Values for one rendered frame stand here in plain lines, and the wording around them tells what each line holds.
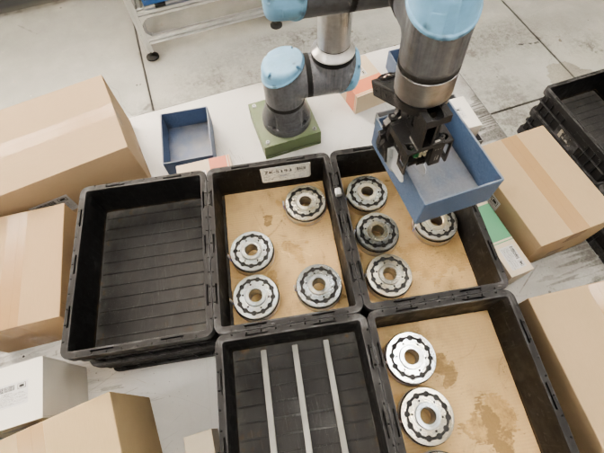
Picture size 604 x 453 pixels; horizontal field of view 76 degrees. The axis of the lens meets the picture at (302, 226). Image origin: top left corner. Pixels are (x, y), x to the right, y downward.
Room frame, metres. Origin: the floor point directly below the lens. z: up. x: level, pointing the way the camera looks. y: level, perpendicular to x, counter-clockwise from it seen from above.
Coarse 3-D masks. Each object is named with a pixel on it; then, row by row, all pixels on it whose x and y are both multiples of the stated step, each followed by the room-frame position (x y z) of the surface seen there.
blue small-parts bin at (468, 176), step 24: (456, 120) 0.49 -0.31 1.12; (456, 144) 0.46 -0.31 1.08; (408, 168) 0.42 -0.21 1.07; (432, 168) 0.42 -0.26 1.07; (456, 168) 0.42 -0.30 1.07; (480, 168) 0.39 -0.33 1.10; (408, 192) 0.35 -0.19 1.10; (432, 192) 0.37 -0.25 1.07; (456, 192) 0.36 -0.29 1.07; (480, 192) 0.33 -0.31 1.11; (432, 216) 0.31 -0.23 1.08
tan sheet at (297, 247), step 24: (264, 192) 0.54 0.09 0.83; (288, 192) 0.54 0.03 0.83; (240, 216) 0.48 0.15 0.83; (264, 216) 0.47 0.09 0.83; (288, 240) 0.40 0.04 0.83; (312, 240) 0.40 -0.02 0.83; (288, 264) 0.34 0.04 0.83; (312, 264) 0.33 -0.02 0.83; (336, 264) 0.33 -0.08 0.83; (288, 288) 0.28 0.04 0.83; (288, 312) 0.22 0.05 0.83; (312, 312) 0.22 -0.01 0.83
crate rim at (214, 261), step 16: (272, 160) 0.57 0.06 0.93; (288, 160) 0.57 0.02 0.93; (304, 160) 0.57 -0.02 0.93; (208, 176) 0.54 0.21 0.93; (208, 192) 0.49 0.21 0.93; (208, 208) 0.45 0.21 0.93; (336, 208) 0.43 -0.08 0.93; (352, 272) 0.27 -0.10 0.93; (352, 288) 0.24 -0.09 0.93; (272, 320) 0.18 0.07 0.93; (288, 320) 0.18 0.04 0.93; (304, 320) 0.18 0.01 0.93
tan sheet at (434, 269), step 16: (352, 176) 0.57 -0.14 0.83; (384, 176) 0.57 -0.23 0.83; (384, 208) 0.47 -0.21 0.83; (400, 208) 0.47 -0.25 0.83; (352, 224) 0.43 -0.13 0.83; (400, 224) 0.42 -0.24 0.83; (400, 240) 0.38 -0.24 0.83; (416, 240) 0.38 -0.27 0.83; (368, 256) 0.34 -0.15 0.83; (400, 256) 0.34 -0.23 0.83; (416, 256) 0.33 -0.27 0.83; (432, 256) 0.33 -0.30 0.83; (448, 256) 0.33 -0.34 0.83; (464, 256) 0.33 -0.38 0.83; (416, 272) 0.29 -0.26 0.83; (432, 272) 0.29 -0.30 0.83; (448, 272) 0.29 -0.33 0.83; (464, 272) 0.29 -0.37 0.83; (416, 288) 0.26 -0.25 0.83; (432, 288) 0.25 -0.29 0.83; (448, 288) 0.25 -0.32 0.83
